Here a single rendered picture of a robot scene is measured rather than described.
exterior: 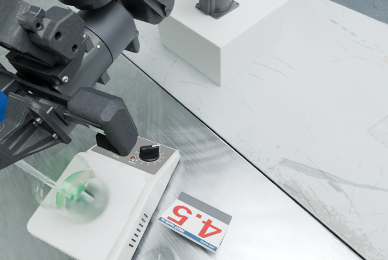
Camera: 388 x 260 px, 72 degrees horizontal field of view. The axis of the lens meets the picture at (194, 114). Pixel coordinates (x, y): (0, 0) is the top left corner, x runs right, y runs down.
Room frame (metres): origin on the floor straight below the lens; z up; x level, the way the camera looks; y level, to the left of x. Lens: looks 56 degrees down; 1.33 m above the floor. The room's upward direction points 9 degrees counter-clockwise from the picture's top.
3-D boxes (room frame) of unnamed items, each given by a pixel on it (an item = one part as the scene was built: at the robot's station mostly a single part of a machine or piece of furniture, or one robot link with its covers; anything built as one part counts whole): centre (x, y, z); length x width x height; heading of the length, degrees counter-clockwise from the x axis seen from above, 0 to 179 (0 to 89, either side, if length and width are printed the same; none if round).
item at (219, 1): (0.48, -0.08, 1.04); 0.07 x 0.07 x 0.06; 34
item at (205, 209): (0.10, 0.02, 0.92); 0.09 x 0.06 x 0.04; 55
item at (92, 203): (0.13, 0.15, 1.03); 0.07 x 0.06 x 0.08; 172
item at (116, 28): (0.25, 0.08, 1.15); 0.07 x 0.06 x 0.09; 147
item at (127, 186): (0.12, 0.16, 0.98); 0.12 x 0.12 x 0.01; 59
